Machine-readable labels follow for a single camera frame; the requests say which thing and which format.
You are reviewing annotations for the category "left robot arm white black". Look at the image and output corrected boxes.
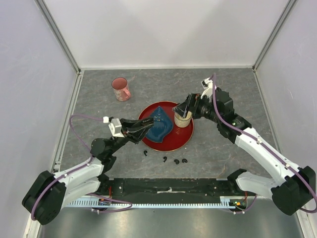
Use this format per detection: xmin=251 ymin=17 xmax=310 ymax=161
xmin=22 ymin=117 xmax=154 ymax=225

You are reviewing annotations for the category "aluminium frame post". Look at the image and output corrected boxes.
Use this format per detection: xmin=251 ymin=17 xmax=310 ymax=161
xmin=252 ymin=0 xmax=297 ymax=73
xmin=35 ymin=0 xmax=81 ymax=74

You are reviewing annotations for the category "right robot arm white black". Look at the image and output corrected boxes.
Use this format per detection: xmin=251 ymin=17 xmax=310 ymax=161
xmin=173 ymin=89 xmax=317 ymax=215

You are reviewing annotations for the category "right aluminium frame post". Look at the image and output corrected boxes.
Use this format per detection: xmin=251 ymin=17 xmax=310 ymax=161
xmin=252 ymin=0 xmax=297 ymax=73

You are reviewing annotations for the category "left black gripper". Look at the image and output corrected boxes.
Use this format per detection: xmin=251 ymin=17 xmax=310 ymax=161
xmin=108 ymin=118 xmax=154 ymax=155

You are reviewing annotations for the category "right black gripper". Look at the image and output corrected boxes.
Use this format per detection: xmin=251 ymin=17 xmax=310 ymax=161
xmin=173 ymin=92 xmax=222 ymax=123

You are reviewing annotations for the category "slotted grey cable duct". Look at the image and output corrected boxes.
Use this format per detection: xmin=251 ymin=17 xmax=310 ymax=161
xmin=66 ymin=196 xmax=241 ymax=210

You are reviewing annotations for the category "left aluminium frame post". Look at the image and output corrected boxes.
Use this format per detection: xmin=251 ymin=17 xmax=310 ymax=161
xmin=35 ymin=0 xmax=81 ymax=74

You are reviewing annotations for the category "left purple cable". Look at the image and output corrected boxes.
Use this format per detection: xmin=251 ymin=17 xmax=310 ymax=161
xmin=30 ymin=114 xmax=109 ymax=221

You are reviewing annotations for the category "red round tray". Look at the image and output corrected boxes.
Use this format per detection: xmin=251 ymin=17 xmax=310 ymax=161
xmin=139 ymin=101 xmax=194 ymax=152

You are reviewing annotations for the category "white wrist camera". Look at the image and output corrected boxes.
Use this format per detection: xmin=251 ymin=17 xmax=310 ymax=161
xmin=201 ymin=75 xmax=216 ymax=99
xmin=108 ymin=118 xmax=124 ymax=138

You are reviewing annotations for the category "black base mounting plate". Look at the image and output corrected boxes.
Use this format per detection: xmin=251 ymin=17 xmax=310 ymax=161
xmin=98 ymin=178 xmax=243 ymax=204

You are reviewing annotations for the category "beige ceramic cup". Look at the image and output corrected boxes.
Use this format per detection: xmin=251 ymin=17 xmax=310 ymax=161
xmin=174 ymin=112 xmax=192 ymax=128

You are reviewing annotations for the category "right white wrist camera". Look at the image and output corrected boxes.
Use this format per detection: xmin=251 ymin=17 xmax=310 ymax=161
xmin=201 ymin=75 xmax=216 ymax=99

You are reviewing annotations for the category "pink floral mug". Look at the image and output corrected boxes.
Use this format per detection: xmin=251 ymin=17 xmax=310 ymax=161
xmin=111 ymin=77 xmax=131 ymax=102

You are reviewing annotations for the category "blue shell-shaped dish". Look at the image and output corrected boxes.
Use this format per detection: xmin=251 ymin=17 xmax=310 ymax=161
xmin=142 ymin=105 xmax=174 ymax=143

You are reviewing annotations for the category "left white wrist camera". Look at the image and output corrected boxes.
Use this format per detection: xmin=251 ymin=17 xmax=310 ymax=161
xmin=108 ymin=118 xmax=124 ymax=138

